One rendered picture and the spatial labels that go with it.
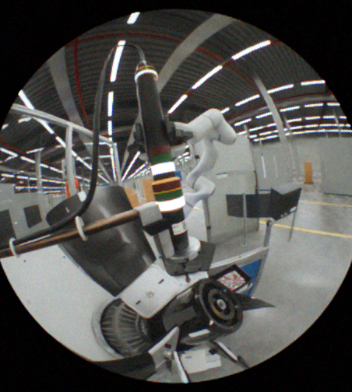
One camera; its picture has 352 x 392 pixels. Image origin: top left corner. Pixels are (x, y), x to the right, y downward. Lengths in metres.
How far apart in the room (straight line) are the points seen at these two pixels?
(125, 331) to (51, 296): 0.21
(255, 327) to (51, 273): 1.52
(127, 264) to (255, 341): 1.41
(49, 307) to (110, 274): 0.25
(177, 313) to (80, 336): 0.28
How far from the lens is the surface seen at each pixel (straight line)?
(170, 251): 0.19
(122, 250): 0.21
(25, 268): 0.42
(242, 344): 1.45
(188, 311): 0.17
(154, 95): 0.22
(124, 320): 0.28
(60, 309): 0.38
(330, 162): 6.18
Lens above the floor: 1.41
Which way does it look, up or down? 9 degrees down
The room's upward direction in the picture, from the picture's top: 12 degrees counter-clockwise
